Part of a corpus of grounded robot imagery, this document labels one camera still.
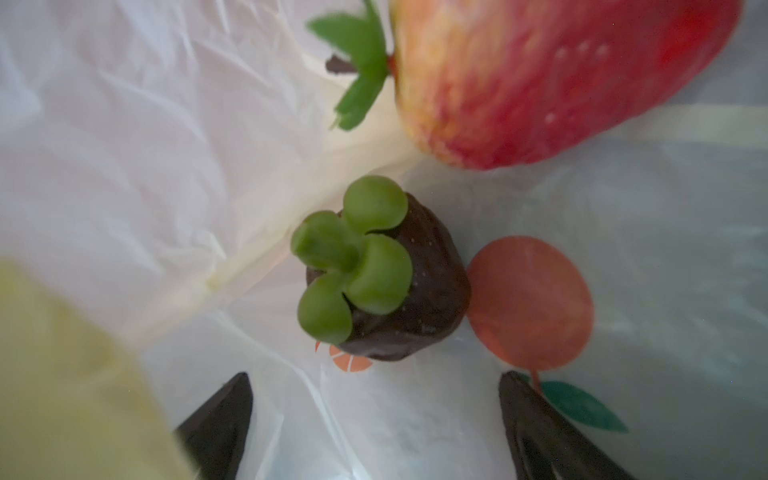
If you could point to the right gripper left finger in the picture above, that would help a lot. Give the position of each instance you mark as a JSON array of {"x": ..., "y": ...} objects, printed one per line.
[{"x": 215, "y": 434}]

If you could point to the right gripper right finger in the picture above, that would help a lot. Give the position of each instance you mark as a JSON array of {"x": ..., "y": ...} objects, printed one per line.
[{"x": 543, "y": 444}]

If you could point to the dark purple mangosteen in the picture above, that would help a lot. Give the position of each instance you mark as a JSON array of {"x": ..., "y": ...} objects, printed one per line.
[{"x": 384, "y": 278}]

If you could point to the yellow translucent plastic bag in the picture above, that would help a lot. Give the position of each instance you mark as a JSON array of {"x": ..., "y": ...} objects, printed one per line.
[{"x": 156, "y": 156}]

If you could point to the red strawberry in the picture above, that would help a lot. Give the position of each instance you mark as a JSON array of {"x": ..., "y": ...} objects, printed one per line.
[{"x": 489, "y": 84}]

